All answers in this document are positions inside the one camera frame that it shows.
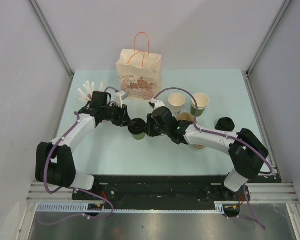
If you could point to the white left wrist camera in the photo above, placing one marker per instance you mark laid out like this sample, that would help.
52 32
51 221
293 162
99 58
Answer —
119 97

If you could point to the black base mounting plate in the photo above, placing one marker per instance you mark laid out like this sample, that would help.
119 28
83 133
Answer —
164 193

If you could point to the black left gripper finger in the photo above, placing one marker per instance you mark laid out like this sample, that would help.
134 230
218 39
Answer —
127 123
126 116

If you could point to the brown pulp cup carrier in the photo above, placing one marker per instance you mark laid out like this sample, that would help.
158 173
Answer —
185 116

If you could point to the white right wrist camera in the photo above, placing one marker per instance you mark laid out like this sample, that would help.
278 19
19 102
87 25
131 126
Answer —
155 103

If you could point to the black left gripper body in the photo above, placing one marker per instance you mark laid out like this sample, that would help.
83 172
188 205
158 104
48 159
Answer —
114 114

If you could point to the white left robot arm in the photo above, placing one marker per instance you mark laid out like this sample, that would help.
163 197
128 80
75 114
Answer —
54 159

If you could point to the white slotted cable duct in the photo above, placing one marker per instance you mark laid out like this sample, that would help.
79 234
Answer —
60 207

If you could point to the black cup lid stack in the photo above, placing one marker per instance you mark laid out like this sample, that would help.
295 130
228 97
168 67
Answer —
225 124

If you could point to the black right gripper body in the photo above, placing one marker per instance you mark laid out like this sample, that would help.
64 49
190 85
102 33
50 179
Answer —
154 130

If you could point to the green paper cup stack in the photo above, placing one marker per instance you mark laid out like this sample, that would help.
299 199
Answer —
202 101

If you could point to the printed paper takeout bag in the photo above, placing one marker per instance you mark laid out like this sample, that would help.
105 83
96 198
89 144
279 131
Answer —
140 72

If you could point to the white paper cup stack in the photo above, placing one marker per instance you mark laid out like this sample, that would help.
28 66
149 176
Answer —
176 102

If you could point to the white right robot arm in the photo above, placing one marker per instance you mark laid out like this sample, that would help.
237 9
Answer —
247 153

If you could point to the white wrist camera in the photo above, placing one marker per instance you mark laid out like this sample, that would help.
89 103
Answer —
119 97
155 103

